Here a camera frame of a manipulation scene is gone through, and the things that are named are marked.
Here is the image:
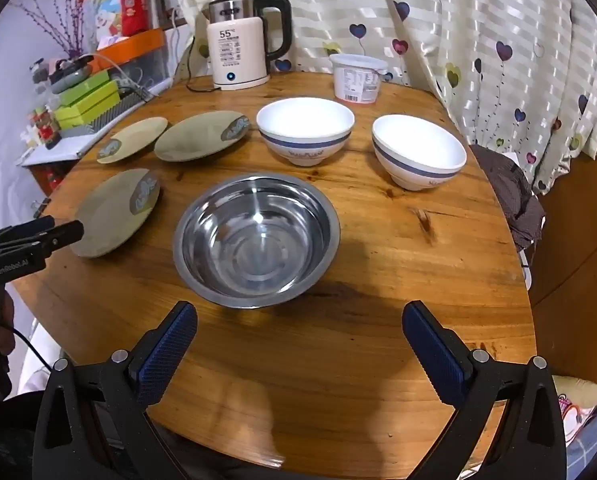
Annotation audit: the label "clear storage box orange lid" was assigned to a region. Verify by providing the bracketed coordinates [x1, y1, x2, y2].
[94, 27, 173, 97]

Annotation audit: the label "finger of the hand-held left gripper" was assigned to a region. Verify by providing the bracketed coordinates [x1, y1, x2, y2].
[0, 216, 55, 247]
[34, 221, 85, 261]

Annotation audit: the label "white cable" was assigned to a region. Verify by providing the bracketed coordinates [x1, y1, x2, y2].
[94, 52, 150, 97]

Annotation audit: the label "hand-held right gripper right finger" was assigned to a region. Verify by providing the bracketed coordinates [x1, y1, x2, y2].
[401, 300, 567, 480]

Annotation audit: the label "white bowl with blue band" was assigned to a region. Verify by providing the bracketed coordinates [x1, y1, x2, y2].
[256, 98, 355, 167]
[371, 114, 467, 192]

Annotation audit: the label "wooden cabinet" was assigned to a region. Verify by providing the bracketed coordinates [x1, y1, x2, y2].
[527, 152, 597, 382]

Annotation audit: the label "grey device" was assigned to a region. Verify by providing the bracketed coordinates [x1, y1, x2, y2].
[47, 55, 98, 94]

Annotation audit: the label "purple flower branches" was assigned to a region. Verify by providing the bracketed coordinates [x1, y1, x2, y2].
[18, 0, 90, 57]

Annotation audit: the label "printed blanket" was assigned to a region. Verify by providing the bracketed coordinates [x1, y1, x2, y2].
[551, 374, 597, 463]

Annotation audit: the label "black cable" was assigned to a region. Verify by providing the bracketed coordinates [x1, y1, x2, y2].
[8, 327, 58, 368]

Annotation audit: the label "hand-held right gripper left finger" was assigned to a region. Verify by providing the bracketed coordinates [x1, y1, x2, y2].
[32, 301, 199, 480]

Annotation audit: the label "small jar with red label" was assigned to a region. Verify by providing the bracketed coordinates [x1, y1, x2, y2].
[32, 109, 62, 150]

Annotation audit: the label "white board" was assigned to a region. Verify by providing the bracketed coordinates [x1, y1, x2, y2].
[17, 132, 110, 167]

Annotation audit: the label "colourful cartoon poster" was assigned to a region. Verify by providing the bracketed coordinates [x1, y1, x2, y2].
[85, 0, 126, 42]

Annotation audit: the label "green plate with logo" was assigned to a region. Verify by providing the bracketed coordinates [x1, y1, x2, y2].
[73, 168, 160, 259]
[154, 111, 252, 163]
[97, 117, 169, 165]

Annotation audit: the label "black kettle cord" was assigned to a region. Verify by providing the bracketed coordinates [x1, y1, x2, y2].
[185, 35, 225, 94]

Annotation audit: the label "dark checked cloth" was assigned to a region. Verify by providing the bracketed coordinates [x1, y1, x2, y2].
[471, 145, 547, 252]

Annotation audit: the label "zigzag patterned box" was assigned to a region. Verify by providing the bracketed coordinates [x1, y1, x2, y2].
[58, 87, 152, 139]

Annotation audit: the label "stainless steel bowl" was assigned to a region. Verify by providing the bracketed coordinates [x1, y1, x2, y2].
[173, 174, 341, 309]

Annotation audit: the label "striped curtain with hearts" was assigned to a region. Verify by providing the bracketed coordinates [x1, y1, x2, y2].
[168, 0, 597, 196]

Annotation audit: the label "white plastic tub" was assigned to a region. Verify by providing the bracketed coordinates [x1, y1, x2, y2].
[329, 53, 388, 106]

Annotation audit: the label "cream electric kettle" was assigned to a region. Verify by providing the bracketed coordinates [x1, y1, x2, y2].
[208, 0, 292, 92]

